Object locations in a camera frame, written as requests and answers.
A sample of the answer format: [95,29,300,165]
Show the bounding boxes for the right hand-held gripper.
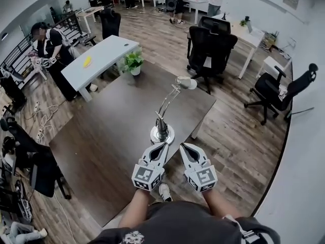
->
[179,143,218,193]

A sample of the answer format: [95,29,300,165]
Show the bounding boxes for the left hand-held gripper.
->
[131,142,170,192]

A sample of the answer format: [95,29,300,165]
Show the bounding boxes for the silver table lamp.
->
[150,75,199,146]

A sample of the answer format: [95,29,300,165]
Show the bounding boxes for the person's left forearm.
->
[118,188,152,229]

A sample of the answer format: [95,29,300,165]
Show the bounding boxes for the person's right forearm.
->
[202,189,242,220]

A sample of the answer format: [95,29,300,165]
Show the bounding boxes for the person's white shoe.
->
[158,183,173,203]

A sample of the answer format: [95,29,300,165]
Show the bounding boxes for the person's black shirt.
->
[87,200,254,244]

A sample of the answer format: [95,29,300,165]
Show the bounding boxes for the potted green plant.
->
[122,50,145,76]

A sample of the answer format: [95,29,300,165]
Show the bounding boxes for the black mesh office chair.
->
[186,16,239,95]

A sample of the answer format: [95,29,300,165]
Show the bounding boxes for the white curved desk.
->
[60,35,141,103]

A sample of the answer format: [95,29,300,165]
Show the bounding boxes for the black armrest office chair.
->
[244,63,319,126]

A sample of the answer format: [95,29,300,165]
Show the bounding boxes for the black swivel chair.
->
[0,116,72,201]

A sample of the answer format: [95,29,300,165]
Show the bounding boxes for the small white side table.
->
[255,55,293,80]

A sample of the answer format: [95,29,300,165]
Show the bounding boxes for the white long desk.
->
[210,13,266,80]

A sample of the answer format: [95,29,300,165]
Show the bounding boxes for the black high-back chair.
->
[99,8,122,40]

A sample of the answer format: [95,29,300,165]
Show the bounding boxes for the grey laptop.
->
[247,21,263,35]

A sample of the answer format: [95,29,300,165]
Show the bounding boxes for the white square table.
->
[76,6,106,35]

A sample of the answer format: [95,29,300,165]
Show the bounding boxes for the black metal railing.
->
[0,11,84,70]

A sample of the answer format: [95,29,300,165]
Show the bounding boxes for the black harness strap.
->
[222,214,281,244]

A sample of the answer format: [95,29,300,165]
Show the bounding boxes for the white cable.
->
[24,103,60,147]

